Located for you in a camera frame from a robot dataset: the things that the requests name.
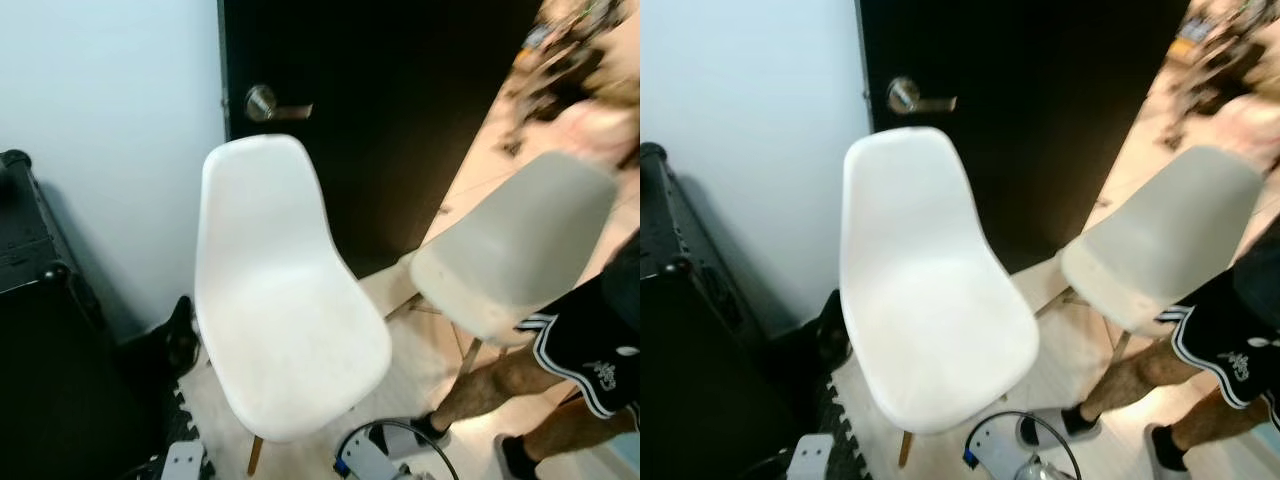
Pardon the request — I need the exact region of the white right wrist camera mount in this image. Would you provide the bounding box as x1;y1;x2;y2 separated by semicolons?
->
335;420;433;480
962;415;1053;480

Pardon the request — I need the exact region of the black door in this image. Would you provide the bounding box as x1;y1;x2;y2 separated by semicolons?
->
218;0;547;280
856;0;1192;274

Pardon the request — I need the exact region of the black equipment case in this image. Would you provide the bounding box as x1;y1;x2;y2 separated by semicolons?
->
640;143;801;480
0;150;167;480

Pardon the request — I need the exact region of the person in black shorts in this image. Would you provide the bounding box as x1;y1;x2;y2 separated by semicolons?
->
412;230;641;480
1018;215;1280;480

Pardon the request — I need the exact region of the silver door lever handle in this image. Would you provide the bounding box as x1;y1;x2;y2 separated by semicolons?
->
887;76;958;116
245;84;314;124

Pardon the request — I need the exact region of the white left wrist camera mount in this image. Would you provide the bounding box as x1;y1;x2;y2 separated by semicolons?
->
787;433;837;480
160;440;207;480

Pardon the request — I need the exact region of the white plastic shell chair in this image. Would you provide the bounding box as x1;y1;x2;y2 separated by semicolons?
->
408;150;619;377
838;126;1041;469
193;133;393;477
1060;145;1265;367

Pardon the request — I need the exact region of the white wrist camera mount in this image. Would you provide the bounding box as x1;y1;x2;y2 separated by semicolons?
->
787;433;837;480
335;420;433;480
962;415;1053;480
160;440;207;480

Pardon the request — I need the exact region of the black foam puzzle mat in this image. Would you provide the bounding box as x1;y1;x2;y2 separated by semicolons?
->
815;370;873;480
165;375;217;480

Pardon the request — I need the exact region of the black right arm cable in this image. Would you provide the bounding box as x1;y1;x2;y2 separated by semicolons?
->
968;410;1083;480
345;419;461;480

